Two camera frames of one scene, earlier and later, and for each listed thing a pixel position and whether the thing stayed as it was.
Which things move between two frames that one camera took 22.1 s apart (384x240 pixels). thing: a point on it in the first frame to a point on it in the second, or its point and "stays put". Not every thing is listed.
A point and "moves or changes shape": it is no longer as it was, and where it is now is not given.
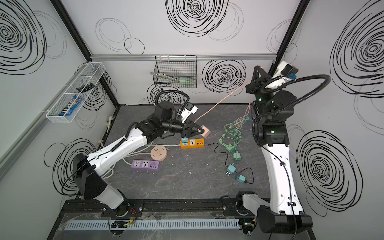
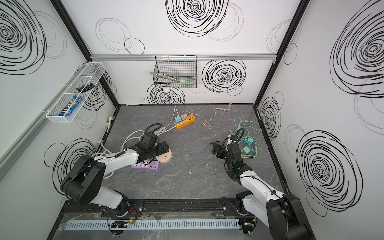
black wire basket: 176,71 stays put
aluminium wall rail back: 183,56 stays put
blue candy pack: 72,108 stays put
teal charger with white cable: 184,140 moves or changes shape
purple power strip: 145,165 stays put
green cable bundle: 232,139 moves or changes shape
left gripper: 185,130 to 162,147
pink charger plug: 207,132 to 184,116
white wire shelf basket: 68,106 stays put
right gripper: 256,85 to 218,149
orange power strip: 198,143 moves or changes shape
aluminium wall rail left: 8,153 stays put
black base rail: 213,208 stays put
